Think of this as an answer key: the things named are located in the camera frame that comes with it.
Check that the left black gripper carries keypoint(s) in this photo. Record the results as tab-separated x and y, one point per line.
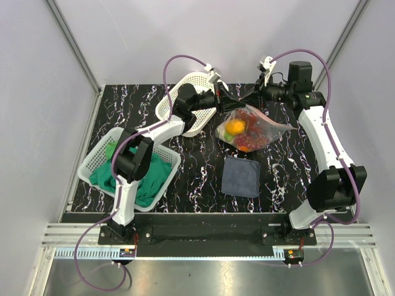
228	105

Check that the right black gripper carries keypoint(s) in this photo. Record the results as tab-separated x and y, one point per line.
257	98

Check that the clear zip top bag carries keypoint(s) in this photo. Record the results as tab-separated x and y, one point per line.
273	130

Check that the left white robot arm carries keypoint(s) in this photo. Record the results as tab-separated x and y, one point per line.
132	156

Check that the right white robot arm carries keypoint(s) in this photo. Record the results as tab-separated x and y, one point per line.
339	181

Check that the fake orange fruit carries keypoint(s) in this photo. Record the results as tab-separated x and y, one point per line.
235	127

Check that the fake red grapes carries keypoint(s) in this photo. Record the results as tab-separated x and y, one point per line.
253	137

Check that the fake green fruit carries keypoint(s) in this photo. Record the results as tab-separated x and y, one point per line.
228	137

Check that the white oval perforated basket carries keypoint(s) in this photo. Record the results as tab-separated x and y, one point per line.
183	95

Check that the folded dark blue towel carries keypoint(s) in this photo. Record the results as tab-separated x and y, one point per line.
240	177

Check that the green cloth garment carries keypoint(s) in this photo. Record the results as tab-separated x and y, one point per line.
148	187

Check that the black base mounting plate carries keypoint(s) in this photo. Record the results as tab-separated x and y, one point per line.
149	234

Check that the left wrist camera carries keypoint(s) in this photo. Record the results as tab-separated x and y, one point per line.
213	74

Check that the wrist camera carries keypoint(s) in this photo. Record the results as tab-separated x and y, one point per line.
266	66
213	74

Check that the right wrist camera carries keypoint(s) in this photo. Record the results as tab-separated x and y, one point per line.
266	66

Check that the aluminium frame rail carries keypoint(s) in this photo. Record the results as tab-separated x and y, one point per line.
72	43

